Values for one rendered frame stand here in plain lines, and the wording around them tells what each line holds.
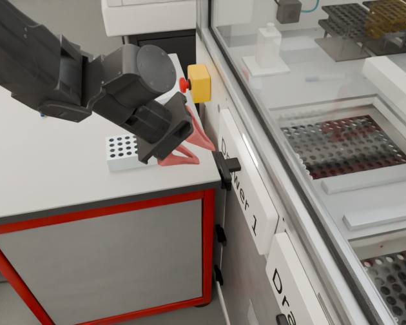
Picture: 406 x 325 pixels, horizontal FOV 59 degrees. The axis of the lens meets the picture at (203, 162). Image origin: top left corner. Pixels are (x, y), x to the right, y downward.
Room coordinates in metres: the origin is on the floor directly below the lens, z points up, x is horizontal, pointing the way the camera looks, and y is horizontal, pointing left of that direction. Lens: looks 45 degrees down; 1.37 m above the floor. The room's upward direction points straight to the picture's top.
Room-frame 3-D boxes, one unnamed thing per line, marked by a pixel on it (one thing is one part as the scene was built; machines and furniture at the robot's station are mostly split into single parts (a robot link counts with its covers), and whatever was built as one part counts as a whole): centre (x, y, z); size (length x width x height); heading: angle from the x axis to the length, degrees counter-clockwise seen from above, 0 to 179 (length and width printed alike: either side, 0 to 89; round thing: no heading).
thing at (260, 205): (0.47, -0.08, 0.87); 0.29 x 0.02 x 0.11; 13
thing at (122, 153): (0.64, 0.17, 0.78); 0.12 x 0.08 x 0.04; 103
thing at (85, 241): (0.81, 0.31, 0.38); 0.62 x 0.58 x 0.76; 13
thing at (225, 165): (0.47, -0.05, 0.91); 0.07 x 0.04 x 0.01; 13
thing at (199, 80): (0.79, 0.01, 0.88); 0.07 x 0.05 x 0.07; 13
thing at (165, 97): (0.91, 0.12, 0.77); 0.13 x 0.09 x 0.02; 119
